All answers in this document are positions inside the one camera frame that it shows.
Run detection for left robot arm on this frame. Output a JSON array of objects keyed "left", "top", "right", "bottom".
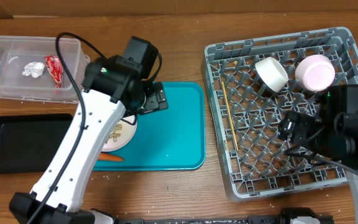
[{"left": 9, "top": 36, "right": 168, "bottom": 224}]

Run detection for rice and peanut scraps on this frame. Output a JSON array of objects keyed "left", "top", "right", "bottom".
[{"left": 106, "top": 124, "right": 122, "bottom": 144}]

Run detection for teal serving tray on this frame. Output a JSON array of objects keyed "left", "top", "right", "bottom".
[{"left": 94, "top": 82, "right": 206, "bottom": 171}]

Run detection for white bowl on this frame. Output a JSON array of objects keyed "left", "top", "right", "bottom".
[
  {"left": 295, "top": 55, "right": 335, "bottom": 92},
  {"left": 255, "top": 57, "right": 289, "bottom": 93}
]

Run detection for black tray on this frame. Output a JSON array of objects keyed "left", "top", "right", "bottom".
[{"left": 0, "top": 113, "right": 73, "bottom": 174}]

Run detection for white tissue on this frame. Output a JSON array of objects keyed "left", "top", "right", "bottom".
[{"left": 22, "top": 62, "right": 45, "bottom": 78}]

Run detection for grey dishwasher rack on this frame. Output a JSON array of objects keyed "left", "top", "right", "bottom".
[{"left": 201, "top": 27, "right": 358, "bottom": 201}]

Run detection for orange carrot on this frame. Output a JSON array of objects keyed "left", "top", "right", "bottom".
[{"left": 98, "top": 152, "right": 124, "bottom": 162}]

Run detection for clear plastic bin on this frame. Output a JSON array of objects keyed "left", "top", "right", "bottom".
[{"left": 0, "top": 35, "right": 78, "bottom": 104}]

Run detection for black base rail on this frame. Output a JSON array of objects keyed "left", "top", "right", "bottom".
[{"left": 114, "top": 207, "right": 334, "bottom": 224}]

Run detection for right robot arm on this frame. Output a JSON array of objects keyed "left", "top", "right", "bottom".
[{"left": 278, "top": 85, "right": 358, "bottom": 223}]

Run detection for red snack wrapper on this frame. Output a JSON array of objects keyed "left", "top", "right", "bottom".
[{"left": 45, "top": 55, "right": 63, "bottom": 88}]

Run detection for pink plate with food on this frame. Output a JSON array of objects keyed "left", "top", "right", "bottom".
[{"left": 102, "top": 115, "right": 137, "bottom": 152}]

